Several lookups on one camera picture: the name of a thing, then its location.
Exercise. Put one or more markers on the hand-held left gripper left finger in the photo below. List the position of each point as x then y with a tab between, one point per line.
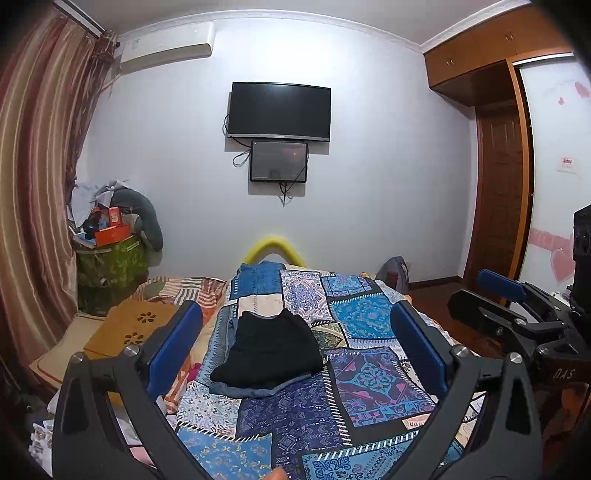
173	350

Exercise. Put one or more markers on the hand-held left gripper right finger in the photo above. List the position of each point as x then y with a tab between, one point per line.
418	346

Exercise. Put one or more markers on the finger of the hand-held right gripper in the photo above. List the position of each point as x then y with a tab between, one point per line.
480	314
501	284

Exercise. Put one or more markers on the black pants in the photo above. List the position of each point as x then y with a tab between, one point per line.
272	350

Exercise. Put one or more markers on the wooden lap desk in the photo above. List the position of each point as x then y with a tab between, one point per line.
134	325

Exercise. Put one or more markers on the striped orange cloth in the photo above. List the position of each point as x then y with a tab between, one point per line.
180	288

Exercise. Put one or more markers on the grey bag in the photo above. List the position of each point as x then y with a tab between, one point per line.
392	272

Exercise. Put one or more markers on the blue jeans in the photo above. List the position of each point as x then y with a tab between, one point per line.
251	392

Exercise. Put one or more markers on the blue patchwork blanket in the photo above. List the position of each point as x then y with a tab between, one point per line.
360	415

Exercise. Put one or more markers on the green storage box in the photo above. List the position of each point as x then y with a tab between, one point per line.
113	277

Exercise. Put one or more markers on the white wardrobe sliding door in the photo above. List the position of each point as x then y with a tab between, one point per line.
554	184

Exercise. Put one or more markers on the beige cushion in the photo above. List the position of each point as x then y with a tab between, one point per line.
60	355

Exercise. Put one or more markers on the orange box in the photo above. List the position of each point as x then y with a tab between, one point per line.
113	234

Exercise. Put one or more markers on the grey pillow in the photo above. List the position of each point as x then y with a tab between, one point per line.
145	217

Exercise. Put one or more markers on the pile of white clothes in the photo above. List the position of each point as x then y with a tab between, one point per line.
90	198

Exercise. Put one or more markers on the striped brown curtain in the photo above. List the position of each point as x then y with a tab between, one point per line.
41	184

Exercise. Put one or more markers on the small black monitor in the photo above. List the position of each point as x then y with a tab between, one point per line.
278	161

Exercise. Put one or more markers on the wooden overhead cabinet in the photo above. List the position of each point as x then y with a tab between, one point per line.
475	55

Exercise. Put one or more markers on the white air conditioner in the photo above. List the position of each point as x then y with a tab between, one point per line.
166	46

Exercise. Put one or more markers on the black wall television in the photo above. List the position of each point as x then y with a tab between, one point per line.
280	111

